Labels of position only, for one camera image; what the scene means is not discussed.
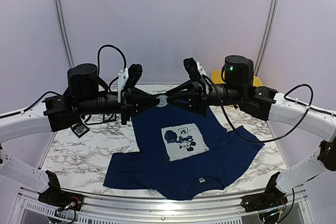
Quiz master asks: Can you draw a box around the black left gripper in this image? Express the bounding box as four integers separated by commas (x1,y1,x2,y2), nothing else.
77,87,160,125

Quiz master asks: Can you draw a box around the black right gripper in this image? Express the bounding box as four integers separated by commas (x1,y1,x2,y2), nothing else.
166,79,245,118

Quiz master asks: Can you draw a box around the round blue brooch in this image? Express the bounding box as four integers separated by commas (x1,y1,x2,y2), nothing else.
156,94,168,108

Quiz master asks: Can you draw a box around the navy blue printed t-shirt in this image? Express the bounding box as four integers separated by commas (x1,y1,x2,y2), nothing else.
103,105,263,200

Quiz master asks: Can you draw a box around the black case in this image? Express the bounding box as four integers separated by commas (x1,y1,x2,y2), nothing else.
70,122,90,138
102,114,117,123

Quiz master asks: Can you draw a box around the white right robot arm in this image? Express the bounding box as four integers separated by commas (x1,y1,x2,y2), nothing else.
166,55,335,207

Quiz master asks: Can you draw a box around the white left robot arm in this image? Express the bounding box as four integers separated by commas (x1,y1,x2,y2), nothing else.
1,64,160,197

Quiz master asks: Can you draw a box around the yellow plastic basket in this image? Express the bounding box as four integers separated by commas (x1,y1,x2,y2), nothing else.
211,69,264,109

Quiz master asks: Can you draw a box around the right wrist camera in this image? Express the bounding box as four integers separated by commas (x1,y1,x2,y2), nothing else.
183,57,209,95

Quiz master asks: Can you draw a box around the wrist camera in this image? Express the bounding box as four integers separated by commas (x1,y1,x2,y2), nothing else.
183,57,209,95
117,64,143,103

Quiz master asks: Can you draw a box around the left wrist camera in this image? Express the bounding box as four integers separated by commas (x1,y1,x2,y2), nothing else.
117,64,143,103

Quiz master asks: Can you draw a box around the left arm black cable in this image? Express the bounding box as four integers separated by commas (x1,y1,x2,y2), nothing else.
20,44,129,126

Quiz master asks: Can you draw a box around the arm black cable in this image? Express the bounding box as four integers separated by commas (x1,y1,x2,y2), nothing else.
199,73,335,143
20,44,129,126

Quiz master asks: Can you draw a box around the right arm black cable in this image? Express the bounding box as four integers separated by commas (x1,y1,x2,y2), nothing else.
199,73,335,143

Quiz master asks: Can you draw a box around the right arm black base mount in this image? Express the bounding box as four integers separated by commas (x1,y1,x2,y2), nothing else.
240,172,288,212

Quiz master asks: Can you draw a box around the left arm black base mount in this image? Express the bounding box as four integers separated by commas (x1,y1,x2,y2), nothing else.
38,170,83,211

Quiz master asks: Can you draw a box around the aluminium left corner post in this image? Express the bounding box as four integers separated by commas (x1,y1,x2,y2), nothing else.
54,0,75,68

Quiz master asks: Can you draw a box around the aluminium corner post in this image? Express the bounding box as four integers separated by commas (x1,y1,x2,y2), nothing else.
54,0,75,68
256,0,279,69

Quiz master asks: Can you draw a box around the aluminium right corner post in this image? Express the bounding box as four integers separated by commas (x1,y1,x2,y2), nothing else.
256,0,279,69

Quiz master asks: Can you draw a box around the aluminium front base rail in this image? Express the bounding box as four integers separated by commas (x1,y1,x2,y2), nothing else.
15,182,309,224

